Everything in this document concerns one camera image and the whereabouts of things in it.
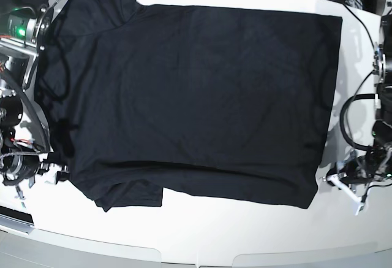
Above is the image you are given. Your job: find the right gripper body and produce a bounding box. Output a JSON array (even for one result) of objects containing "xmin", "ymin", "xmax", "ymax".
[{"xmin": 1, "ymin": 150, "xmax": 49, "ymax": 186}]

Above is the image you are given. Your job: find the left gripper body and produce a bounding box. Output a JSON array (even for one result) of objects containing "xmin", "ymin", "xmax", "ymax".
[{"xmin": 336, "ymin": 154, "xmax": 380, "ymax": 186}]

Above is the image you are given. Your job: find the black t-shirt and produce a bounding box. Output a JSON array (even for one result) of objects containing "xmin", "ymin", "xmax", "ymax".
[{"xmin": 34, "ymin": 0, "xmax": 342, "ymax": 211}]

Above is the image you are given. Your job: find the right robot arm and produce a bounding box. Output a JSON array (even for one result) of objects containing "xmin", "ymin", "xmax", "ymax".
[{"xmin": 1, "ymin": 0, "xmax": 61, "ymax": 189}]

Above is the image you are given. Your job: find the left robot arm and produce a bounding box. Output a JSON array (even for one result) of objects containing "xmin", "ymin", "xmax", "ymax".
[{"xmin": 323, "ymin": 10, "xmax": 391, "ymax": 191}]

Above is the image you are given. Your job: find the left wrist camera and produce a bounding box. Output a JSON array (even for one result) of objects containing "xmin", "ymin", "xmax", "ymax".
[{"xmin": 355, "ymin": 199, "xmax": 366, "ymax": 216}]

